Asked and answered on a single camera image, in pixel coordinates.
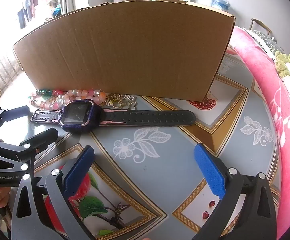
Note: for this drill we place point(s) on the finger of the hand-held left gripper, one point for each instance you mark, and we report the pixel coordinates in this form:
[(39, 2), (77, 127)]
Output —
[(12, 113), (41, 137)]

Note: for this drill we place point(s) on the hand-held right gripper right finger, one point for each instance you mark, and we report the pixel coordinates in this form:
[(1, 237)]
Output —
[(209, 172)]

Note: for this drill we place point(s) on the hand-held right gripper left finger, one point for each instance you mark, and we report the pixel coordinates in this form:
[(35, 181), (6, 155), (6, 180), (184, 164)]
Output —
[(78, 171)]

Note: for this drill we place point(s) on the black wrist watch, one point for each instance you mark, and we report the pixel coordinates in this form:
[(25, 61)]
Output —
[(81, 116)]

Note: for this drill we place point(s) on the small gold earrings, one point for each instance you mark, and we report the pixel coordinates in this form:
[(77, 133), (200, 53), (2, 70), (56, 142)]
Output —
[(130, 98)]

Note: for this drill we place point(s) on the brown cardboard box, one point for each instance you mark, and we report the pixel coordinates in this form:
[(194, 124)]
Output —
[(125, 52)]

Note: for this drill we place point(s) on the person's left hand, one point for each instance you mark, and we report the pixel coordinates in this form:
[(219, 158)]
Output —
[(0, 198)]

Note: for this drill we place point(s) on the pink floral blanket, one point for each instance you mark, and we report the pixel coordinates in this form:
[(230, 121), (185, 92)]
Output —
[(279, 105)]

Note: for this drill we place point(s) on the hanging clothes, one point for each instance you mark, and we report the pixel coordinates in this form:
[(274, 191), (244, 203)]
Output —
[(29, 2)]

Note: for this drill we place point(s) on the green plush cloth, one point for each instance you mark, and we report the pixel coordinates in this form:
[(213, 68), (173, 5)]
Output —
[(282, 62)]

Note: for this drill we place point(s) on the grey floral pillow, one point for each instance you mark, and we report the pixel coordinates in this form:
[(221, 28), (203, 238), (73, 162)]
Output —
[(267, 41)]

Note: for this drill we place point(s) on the wooden chair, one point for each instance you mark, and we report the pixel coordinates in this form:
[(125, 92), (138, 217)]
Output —
[(259, 23)]

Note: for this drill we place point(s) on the blue water bottle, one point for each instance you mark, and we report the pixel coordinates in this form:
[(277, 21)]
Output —
[(219, 3)]

